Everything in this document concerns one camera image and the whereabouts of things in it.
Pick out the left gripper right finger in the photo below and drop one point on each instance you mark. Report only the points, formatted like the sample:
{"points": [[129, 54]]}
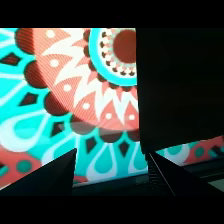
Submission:
{"points": [[173, 181]]}

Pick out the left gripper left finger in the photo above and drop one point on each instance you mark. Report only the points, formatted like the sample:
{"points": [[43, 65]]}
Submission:
{"points": [[53, 178]]}

